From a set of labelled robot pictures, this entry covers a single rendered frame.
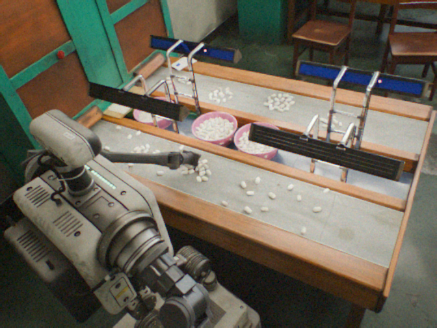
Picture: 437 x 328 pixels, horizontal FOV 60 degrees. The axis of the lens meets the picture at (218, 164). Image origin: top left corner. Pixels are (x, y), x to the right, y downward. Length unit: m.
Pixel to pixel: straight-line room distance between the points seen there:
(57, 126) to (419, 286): 2.16
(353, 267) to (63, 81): 1.75
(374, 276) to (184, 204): 0.87
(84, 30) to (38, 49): 0.32
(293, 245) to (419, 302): 1.06
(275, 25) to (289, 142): 3.04
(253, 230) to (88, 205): 0.88
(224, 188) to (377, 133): 0.90
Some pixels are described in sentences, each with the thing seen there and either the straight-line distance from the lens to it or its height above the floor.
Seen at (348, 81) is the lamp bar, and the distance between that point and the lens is 2.00.
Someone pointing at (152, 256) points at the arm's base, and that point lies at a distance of 0.88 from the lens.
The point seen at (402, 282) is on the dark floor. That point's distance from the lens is 2.53.
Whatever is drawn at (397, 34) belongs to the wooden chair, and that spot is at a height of 0.46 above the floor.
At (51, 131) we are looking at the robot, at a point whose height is 1.64.
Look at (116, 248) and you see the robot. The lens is 0.90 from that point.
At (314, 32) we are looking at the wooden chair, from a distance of 3.83.
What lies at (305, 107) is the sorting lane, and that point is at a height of 0.74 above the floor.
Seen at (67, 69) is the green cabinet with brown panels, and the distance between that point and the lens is 2.32.
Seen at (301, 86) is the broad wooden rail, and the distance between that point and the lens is 2.48.
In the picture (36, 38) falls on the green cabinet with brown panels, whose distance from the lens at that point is 2.19.
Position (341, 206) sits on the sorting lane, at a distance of 1.81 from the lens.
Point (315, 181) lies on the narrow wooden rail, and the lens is 1.87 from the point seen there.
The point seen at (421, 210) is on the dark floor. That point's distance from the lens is 2.89.
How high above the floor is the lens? 2.13
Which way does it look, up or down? 44 degrees down
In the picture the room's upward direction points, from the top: 9 degrees counter-clockwise
